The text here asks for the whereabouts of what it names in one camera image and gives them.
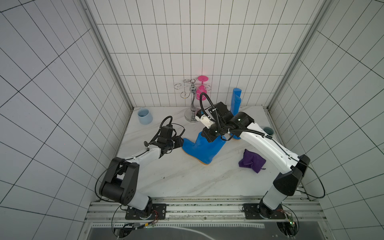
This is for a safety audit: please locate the pink hanging brush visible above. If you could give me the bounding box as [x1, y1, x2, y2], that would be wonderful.
[196, 76, 211, 101]

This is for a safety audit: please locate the light blue cup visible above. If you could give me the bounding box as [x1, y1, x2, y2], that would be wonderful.
[138, 108, 153, 125]

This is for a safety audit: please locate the grey-green cup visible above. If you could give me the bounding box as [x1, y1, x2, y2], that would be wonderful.
[263, 126, 275, 136]

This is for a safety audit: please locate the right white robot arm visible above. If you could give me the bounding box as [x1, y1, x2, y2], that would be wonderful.
[196, 102, 311, 220]

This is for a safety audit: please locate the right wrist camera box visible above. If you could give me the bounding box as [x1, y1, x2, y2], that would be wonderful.
[195, 110, 215, 129]

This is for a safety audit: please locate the blue rubber boot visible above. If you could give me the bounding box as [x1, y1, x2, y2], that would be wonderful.
[230, 87, 243, 140]
[182, 132, 226, 165]

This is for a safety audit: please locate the chrome hook stand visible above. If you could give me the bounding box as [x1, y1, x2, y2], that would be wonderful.
[174, 78, 200, 123]

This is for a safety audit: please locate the purple cloth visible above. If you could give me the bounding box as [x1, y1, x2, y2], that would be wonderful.
[239, 149, 267, 174]

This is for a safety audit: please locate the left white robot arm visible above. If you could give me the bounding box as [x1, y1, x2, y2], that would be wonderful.
[96, 124, 185, 218]

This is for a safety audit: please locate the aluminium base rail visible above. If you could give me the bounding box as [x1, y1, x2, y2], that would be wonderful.
[85, 196, 326, 224]

